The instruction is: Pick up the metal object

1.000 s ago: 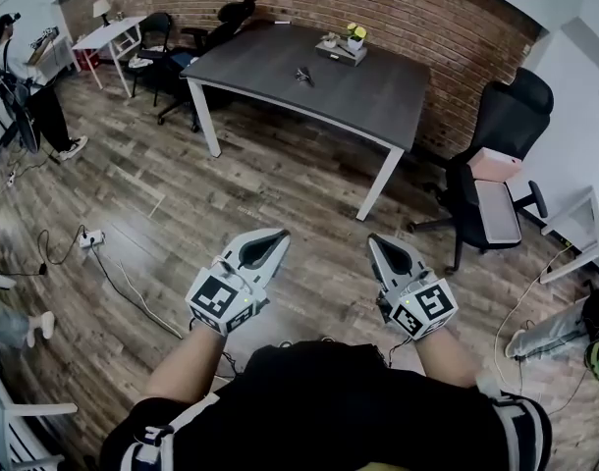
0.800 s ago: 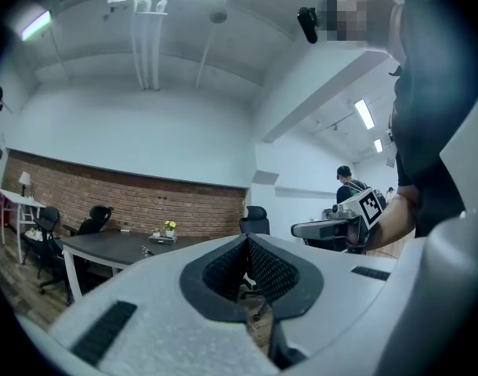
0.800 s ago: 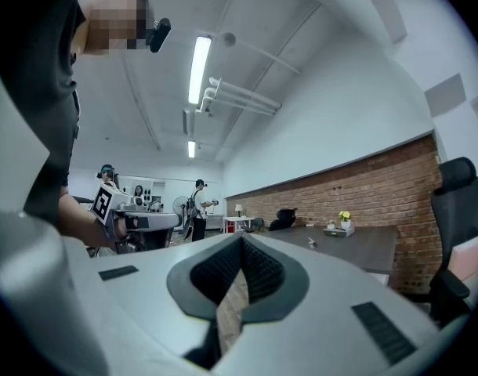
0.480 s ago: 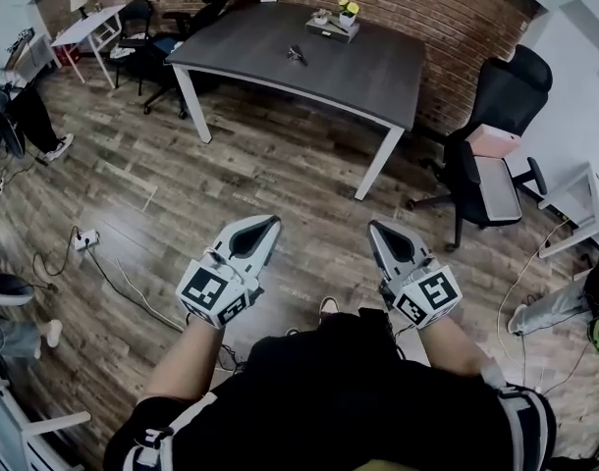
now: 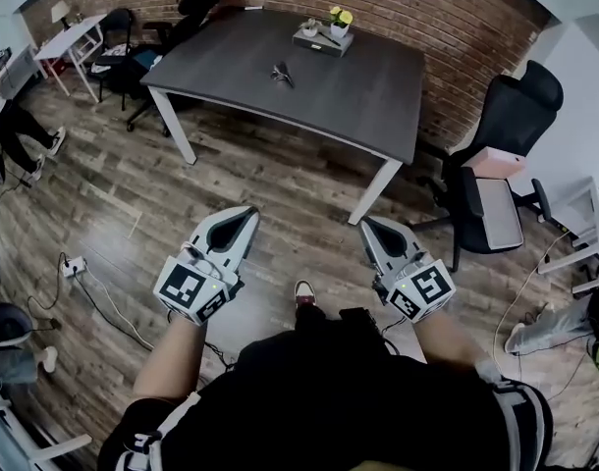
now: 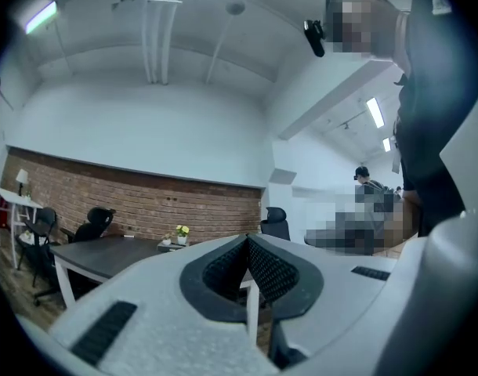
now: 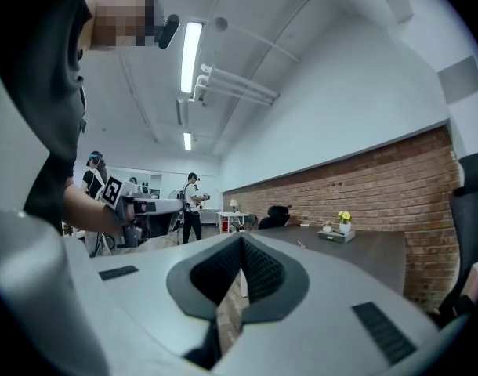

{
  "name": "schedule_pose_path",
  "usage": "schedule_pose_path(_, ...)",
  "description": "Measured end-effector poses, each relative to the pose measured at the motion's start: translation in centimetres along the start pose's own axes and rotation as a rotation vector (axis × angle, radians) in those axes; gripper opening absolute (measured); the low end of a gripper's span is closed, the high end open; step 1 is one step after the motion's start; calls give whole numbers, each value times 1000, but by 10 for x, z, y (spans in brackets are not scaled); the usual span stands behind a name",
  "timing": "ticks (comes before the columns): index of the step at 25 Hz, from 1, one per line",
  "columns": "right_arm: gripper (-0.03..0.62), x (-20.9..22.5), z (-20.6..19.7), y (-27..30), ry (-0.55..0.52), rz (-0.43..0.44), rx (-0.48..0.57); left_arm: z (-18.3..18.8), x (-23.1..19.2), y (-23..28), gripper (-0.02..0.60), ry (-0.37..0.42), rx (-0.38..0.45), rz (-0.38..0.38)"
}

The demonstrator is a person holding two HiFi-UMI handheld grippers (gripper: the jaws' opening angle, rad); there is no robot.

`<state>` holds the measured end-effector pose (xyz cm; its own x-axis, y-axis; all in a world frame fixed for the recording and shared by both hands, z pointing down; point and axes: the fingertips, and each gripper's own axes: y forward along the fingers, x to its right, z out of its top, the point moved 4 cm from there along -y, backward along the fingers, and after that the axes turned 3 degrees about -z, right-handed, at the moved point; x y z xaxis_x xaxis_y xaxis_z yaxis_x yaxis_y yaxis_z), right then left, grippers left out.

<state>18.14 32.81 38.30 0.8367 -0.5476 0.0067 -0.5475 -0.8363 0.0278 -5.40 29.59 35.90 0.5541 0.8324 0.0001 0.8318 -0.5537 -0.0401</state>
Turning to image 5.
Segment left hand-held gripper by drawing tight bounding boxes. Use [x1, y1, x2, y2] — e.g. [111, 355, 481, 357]
[152, 205, 262, 329]

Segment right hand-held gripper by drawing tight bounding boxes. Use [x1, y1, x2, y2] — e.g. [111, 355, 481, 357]
[359, 215, 457, 325]

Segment small metal object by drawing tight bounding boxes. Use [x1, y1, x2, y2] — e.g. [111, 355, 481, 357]
[270, 60, 298, 89]

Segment person's left forearm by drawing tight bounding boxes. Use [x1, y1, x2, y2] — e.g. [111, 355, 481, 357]
[132, 311, 208, 402]

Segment person's right forearm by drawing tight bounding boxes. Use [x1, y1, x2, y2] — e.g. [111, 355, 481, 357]
[415, 308, 498, 378]

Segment black waist pack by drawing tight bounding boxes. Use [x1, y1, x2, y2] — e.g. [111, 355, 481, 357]
[338, 306, 380, 336]

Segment person's white red shoe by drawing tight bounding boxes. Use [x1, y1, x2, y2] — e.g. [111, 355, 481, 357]
[294, 280, 318, 319]

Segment pink box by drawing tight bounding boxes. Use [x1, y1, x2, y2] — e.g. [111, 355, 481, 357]
[463, 145, 527, 180]

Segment white power strip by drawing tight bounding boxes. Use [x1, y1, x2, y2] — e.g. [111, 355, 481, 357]
[60, 257, 88, 279]

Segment black office chair grey seat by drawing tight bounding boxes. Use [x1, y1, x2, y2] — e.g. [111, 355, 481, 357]
[410, 59, 566, 274]

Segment person's black shirt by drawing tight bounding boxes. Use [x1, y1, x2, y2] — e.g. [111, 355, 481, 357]
[97, 305, 555, 471]

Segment dark grey table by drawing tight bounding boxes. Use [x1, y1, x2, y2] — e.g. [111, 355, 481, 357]
[138, 9, 427, 227]

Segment white side desk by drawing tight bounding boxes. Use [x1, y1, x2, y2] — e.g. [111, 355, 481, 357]
[536, 176, 599, 297]

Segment grey rectangular tray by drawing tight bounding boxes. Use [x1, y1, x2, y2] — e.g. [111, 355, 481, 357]
[292, 26, 355, 59]

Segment black high-back office chair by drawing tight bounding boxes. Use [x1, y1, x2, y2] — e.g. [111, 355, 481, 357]
[126, 0, 228, 134]

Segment black folding chair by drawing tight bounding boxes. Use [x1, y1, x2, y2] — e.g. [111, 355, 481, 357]
[88, 8, 136, 113]

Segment yellow flowers in white pot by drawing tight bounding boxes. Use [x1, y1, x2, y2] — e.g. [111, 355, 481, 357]
[326, 6, 354, 39]

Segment small white desk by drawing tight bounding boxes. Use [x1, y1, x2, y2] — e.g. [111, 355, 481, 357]
[32, 13, 109, 104]

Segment white low cabinet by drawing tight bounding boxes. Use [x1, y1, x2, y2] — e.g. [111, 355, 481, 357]
[0, 43, 49, 101]

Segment white table lamp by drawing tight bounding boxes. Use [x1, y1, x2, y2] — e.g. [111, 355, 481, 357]
[49, 0, 72, 31]

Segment white power cable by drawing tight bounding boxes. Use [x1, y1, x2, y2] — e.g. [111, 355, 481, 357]
[72, 265, 156, 352]

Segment white frame furniture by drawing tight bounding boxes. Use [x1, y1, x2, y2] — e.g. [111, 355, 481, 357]
[0, 384, 93, 471]

